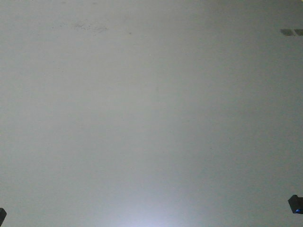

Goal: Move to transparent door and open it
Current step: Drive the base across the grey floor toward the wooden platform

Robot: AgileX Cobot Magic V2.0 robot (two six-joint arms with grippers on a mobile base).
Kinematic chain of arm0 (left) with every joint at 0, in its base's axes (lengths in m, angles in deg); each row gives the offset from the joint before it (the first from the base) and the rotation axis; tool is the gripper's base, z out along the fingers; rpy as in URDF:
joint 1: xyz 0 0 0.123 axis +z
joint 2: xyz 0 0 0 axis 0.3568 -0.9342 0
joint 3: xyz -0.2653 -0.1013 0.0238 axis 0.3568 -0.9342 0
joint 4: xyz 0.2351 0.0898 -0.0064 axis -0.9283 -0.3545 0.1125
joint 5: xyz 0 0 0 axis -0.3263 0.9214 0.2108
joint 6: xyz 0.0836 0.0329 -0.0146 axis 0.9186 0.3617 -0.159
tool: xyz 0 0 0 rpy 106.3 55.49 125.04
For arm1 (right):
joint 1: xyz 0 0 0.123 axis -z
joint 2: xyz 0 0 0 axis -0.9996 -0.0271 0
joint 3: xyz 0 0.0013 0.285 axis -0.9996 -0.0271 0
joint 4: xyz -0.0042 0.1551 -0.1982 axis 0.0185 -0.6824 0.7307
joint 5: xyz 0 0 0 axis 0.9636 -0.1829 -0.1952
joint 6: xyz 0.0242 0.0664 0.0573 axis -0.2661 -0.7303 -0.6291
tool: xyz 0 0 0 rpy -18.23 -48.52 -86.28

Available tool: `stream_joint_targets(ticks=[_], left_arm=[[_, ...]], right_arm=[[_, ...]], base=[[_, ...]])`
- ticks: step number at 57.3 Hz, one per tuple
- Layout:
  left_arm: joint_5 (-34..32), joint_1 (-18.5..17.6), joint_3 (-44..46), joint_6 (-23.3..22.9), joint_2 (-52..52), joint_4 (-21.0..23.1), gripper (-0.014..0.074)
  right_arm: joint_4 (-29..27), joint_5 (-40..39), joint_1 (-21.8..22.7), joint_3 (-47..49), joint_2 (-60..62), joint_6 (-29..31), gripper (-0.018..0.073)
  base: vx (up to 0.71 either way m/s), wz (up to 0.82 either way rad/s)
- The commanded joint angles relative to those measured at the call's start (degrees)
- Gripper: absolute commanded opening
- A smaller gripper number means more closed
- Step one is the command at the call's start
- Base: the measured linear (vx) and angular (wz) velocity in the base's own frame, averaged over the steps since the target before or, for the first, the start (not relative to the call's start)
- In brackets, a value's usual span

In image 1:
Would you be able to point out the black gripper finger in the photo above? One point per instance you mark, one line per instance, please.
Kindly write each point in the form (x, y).
(2, 215)
(296, 204)

